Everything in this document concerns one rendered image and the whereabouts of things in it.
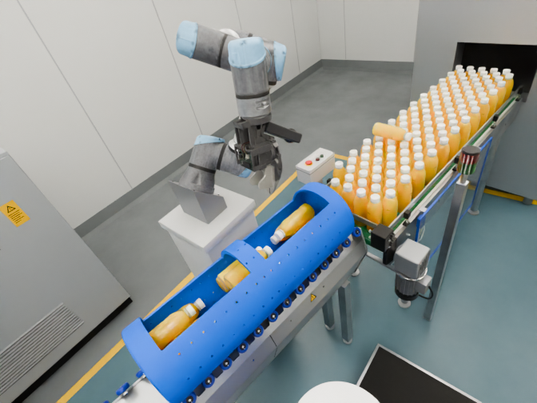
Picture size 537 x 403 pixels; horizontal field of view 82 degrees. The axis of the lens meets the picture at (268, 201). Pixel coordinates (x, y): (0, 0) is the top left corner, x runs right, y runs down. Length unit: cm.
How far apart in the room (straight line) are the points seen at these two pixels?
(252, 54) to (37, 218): 183
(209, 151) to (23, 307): 164
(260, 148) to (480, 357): 191
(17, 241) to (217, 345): 154
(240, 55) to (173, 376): 84
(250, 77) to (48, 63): 290
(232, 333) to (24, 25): 298
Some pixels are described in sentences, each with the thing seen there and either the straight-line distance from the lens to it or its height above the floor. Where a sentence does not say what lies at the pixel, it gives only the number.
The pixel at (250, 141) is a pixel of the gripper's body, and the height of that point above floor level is 168.
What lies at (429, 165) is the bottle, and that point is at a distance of 172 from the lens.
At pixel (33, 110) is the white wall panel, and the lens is 344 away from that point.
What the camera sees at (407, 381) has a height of 15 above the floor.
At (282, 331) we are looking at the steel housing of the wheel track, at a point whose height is 87.
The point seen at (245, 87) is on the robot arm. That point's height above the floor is 180.
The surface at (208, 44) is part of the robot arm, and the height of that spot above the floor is 187.
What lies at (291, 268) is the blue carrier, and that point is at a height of 115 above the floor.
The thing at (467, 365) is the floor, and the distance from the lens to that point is 227.
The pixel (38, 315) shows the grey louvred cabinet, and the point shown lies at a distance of 256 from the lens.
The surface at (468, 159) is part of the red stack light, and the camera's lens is 143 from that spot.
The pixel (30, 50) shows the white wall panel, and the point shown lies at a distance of 344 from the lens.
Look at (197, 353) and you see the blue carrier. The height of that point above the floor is 116.
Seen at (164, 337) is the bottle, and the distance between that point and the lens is 113.
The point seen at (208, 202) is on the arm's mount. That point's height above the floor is 124.
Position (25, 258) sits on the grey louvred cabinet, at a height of 89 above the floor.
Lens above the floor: 202
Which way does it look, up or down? 39 degrees down
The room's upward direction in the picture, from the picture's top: 15 degrees counter-clockwise
